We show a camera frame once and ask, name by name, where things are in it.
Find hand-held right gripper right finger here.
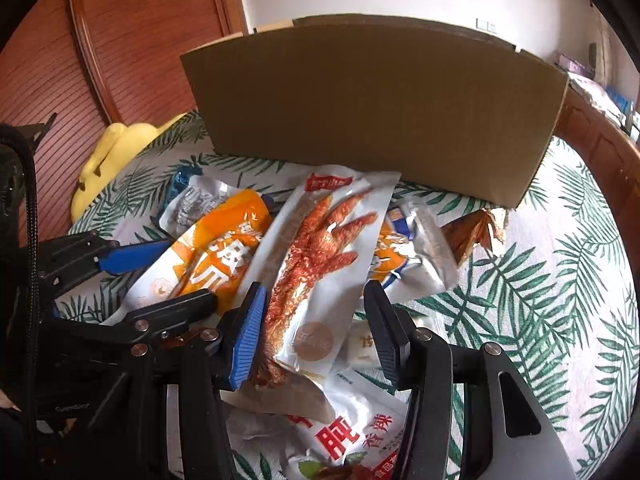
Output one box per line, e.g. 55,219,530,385
363,280,576,480

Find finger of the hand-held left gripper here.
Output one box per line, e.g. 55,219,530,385
55,289,219,346
35,230,173,306

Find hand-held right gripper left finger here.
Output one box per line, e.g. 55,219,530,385
100,282,268,480

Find small teal-blue snack packet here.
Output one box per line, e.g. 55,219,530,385
162,170,193,201

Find white blue orange snack packet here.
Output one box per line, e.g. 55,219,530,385
365,199,458,303

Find chicken feet snack packet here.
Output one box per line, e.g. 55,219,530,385
222,164,403,423

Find brown cardboard box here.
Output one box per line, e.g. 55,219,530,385
180,14,571,209

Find small white snack packet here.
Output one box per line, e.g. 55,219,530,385
347,320,383,366

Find silver-white snack packet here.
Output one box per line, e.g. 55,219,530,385
159,176,236,236

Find yellow plush toy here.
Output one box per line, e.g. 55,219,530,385
70,112,188,223

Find white red-print snack packet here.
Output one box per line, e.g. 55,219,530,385
220,370,408,480

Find brown torn snack packet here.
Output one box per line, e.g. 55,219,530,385
440,208,508,266

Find leaf-print bed sheet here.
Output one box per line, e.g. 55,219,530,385
55,107,640,480

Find red-brown wooden wardrobe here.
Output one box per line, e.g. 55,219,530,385
0,0,248,246

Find brown wooden cabinet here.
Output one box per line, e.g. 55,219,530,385
550,85,640,261

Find printed folded cloth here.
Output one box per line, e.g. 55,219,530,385
567,72,616,111

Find pink box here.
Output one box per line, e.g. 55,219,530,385
555,52,588,73

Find blue packets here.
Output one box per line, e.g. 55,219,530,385
605,85,635,117

